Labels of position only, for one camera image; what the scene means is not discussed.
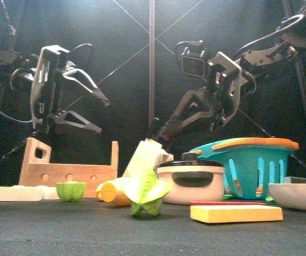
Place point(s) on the white pot with black lid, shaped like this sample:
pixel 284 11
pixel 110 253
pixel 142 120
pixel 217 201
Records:
pixel 192 191

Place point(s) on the grey bowl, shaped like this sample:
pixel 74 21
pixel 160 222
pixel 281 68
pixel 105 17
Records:
pixel 299 196

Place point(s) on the light wooden crate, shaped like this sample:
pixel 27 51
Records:
pixel 69 175

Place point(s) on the orange toy piece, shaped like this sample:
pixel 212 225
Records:
pixel 112 194

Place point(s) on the green toy leaf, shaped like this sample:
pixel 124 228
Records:
pixel 146 196

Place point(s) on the small grey block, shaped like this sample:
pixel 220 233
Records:
pixel 296 180

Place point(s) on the flat red stick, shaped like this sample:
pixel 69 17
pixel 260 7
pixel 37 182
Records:
pixel 225 202

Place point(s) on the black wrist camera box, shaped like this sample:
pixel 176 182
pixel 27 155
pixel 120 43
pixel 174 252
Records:
pixel 192 63

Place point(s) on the thin metal frame pole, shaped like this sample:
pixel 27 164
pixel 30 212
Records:
pixel 152 66

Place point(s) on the yellow wooden block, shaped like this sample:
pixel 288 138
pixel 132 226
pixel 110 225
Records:
pixel 235 214

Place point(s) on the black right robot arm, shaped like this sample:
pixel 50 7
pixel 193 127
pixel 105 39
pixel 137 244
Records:
pixel 269 53

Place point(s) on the white wooden box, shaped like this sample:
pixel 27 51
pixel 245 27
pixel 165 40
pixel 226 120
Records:
pixel 14 194

